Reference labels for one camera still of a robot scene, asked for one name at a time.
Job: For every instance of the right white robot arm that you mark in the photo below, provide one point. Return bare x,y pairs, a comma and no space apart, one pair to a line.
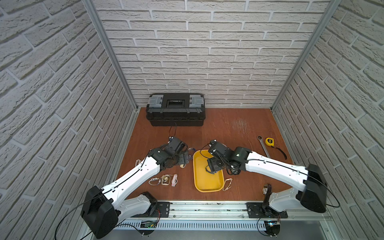
308,187

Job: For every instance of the yellow tape measure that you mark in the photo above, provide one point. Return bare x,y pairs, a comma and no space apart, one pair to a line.
270,142

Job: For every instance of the silver ratchet wrench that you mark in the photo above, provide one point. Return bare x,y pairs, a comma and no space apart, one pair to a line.
261,140

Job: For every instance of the small white digital watch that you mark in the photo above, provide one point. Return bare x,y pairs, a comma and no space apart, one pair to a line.
155,181

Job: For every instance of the pink white strap watch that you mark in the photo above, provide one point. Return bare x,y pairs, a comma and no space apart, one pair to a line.
174,180

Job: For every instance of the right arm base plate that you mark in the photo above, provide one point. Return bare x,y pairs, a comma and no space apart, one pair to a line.
255,211

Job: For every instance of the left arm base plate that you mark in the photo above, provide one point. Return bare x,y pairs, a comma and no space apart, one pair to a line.
160,210

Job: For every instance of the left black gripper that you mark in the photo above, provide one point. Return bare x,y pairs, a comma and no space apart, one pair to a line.
180,158

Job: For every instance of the brown leather strap watch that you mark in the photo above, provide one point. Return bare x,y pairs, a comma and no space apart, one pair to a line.
266,189

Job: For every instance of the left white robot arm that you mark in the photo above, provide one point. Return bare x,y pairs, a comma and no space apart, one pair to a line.
105,207

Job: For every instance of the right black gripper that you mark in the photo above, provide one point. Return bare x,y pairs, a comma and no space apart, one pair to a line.
211,166

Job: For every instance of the black plastic toolbox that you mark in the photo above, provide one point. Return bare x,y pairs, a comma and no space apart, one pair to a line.
176,110

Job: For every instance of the cream oval face watch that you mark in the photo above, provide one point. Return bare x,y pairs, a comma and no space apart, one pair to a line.
227,184

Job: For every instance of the yellow plastic storage tray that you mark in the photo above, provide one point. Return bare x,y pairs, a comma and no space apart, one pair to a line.
204,181

